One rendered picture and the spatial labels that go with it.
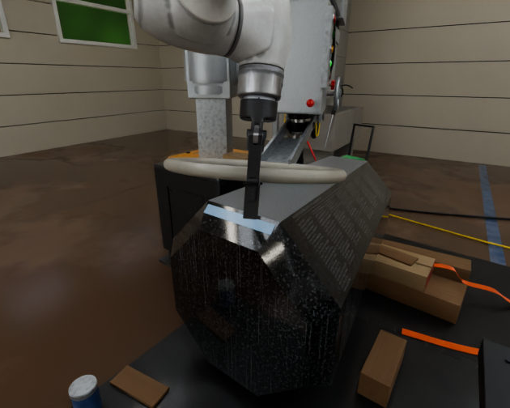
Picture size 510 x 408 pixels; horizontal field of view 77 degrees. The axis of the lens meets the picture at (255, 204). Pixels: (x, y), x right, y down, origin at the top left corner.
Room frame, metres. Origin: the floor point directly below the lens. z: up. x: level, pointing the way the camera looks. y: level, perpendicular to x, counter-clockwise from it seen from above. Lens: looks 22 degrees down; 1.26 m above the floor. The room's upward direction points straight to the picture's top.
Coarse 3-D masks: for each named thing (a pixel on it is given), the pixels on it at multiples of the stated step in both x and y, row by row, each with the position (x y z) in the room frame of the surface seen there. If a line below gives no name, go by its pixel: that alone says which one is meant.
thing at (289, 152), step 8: (288, 120) 1.53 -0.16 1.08; (312, 120) 1.51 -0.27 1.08; (280, 128) 1.41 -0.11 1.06; (312, 128) 1.53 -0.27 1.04; (280, 136) 1.37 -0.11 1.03; (304, 136) 1.30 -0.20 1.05; (272, 144) 1.24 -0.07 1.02; (280, 144) 1.33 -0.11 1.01; (288, 144) 1.32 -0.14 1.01; (296, 144) 1.32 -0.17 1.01; (304, 144) 1.31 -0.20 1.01; (264, 152) 1.13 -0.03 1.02; (272, 152) 1.24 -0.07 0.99; (280, 152) 1.23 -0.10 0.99; (288, 152) 1.23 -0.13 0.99; (296, 152) 1.13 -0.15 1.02; (264, 160) 1.13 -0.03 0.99; (272, 160) 1.15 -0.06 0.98; (280, 160) 1.15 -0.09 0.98; (288, 160) 1.04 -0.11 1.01; (296, 160) 1.14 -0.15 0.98
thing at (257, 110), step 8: (240, 104) 0.65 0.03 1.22; (248, 104) 0.63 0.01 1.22; (256, 104) 0.63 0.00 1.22; (264, 104) 0.63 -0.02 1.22; (272, 104) 0.64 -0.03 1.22; (240, 112) 0.65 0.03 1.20; (248, 112) 0.63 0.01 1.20; (256, 112) 0.62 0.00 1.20; (264, 112) 0.63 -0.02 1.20; (272, 112) 0.64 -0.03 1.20; (248, 120) 0.67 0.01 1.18; (256, 120) 0.62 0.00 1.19; (264, 120) 0.64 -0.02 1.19; (272, 120) 0.64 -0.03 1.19
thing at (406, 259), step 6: (384, 246) 1.82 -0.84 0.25; (378, 252) 1.75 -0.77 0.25; (384, 252) 1.75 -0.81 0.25; (390, 252) 1.75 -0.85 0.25; (396, 252) 1.75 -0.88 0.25; (390, 258) 1.69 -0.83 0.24; (396, 258) 1.67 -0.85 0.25; (402, 258) 1.67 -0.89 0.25; (408, 258) 1.67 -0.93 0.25; (414, 258) 1.67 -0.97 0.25; (408, 264) 1.61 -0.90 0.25
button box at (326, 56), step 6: (330, 6) 1.35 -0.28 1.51; (330, 12) 1.35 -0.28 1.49; (330, 18) 1.35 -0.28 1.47; (330, 24) 1.35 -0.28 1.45; (330, 30) 1.35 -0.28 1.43; (324, 36) 1.36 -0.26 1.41; (330, 36) 1.35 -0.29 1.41; (324, 42) 1.35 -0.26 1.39; (330, 42) 1.35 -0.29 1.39; (324, 48) 1.35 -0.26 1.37; (324, 54) 1.35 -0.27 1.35; (330, 54) 1.39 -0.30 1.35; (324, 60) 1.35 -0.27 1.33; (324, 66) 1.35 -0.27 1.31; (324, 72) 1.35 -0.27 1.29; (324, 78) 1.35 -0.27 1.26; (324, 84) 1.35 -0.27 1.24
